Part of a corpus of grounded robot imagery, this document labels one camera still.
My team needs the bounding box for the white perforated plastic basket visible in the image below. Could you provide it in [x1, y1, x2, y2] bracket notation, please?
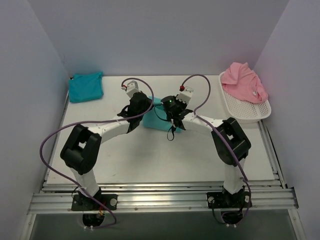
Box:
[218, 71, 272, 124]

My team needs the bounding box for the pink t-shirt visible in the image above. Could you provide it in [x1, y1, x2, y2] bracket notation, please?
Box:
[220, 62, 269, 104]

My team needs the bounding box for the right black loop cable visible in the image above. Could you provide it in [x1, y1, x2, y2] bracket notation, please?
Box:
[153, 104, 177, 142]

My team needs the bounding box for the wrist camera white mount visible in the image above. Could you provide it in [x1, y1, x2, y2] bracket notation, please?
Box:
[121, 80, 140, 99]
[176, 85, 194, 106]

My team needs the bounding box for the mint green t-shirt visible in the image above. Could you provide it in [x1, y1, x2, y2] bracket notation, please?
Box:
[142, 97, 172, 132]

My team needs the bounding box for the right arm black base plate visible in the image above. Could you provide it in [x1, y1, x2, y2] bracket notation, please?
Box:
[206, 191, 252, 209]

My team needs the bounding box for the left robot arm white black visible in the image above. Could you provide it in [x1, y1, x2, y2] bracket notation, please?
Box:
[60, 91, 153, 210]

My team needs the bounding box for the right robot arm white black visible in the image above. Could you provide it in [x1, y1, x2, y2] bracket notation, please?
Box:
[160, 95, 252, 207]

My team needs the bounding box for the aluminium rail frame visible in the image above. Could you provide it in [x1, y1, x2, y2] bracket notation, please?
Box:
[29, 90, 298, 214]

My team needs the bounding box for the folded teal blue t-shirt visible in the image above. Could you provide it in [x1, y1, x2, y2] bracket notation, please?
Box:
[68, 71, 104, 103]

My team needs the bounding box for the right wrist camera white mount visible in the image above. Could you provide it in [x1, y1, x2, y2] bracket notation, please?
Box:
[176, 85, 194, 106]

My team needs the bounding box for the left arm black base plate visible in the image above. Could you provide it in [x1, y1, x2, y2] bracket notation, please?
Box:
[71, 194, 118, 212]

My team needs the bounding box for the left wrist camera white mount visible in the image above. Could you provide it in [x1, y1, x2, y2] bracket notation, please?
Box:
[121, 80, 140, 99]

